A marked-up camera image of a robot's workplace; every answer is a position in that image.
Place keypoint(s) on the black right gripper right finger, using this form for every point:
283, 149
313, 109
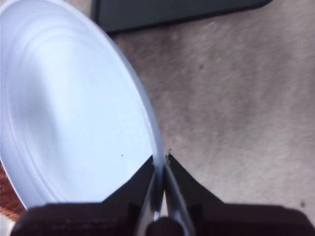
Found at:
233, 218

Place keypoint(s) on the black tray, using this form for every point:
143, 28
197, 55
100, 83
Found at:
177, 12

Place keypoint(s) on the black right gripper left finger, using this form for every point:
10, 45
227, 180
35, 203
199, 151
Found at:
105, 211

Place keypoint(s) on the blue plate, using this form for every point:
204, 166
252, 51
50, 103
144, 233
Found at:
71, 108

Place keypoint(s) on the brown wicker basket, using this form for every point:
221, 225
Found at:
7, 194

